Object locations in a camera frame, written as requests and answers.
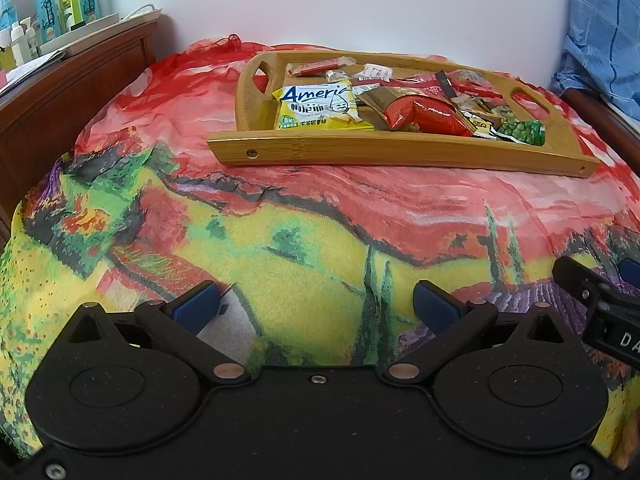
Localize white cable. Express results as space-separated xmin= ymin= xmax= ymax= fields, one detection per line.
xmin=120 ymin=3 xmax=157 ymax=22

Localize red packet with black edge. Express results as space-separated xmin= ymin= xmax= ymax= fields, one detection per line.
xmin=395 ymin=71 xmax=457 ymax=100

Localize red sausage stick packet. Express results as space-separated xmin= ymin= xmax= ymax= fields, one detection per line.
xmin=456 ymin=80 xmax=504 ymax=99

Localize large red nut packet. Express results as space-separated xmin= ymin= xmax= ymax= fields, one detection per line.
xmin=357 ymin=87 xmax=475 ymax=137

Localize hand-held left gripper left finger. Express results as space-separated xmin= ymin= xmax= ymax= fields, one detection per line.
xmin=65 ymin=280 xmax=251 ymax=387

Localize dark wooden bed frame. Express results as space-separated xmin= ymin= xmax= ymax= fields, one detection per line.
xmin=562 ymin=89 xmax=640 ymax=138

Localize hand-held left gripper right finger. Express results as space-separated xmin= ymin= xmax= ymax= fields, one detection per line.
xmin=381 ymin=280 xmax=573 ymax=387

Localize black and white packet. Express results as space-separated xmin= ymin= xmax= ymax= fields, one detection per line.
xmin=470 ymin=115 xmax=501 ymax=139

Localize green pea packet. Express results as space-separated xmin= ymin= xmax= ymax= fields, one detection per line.
xmin=495 ymin=119 xmax=547 ymax=147

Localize yellow snack packet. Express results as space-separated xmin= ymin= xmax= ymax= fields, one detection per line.
xmin=271 ymin=84 xmax=375 ymax=132

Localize wooden tray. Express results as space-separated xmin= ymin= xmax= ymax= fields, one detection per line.
xmin=206 ymin=49 xmax=602 ymax=178

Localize small white bottle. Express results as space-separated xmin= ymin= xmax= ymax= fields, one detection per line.
xmin=9 ymin=19 xmax=27 ymax=67
xmin=22 ymin=16 xmax=40 ymax=59

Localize landscape printed cloth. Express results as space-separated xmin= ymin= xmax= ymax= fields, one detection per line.
xmin=0 ymin=34 xmax=640 ymax=461

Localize wooden headboard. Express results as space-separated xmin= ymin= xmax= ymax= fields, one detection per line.
xmin=0 ymin=17 xmax=161 ymax=241

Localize white paper sheets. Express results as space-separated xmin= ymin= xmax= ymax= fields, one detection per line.
xmin=0 ymin=47 xmax=68 ymax=96

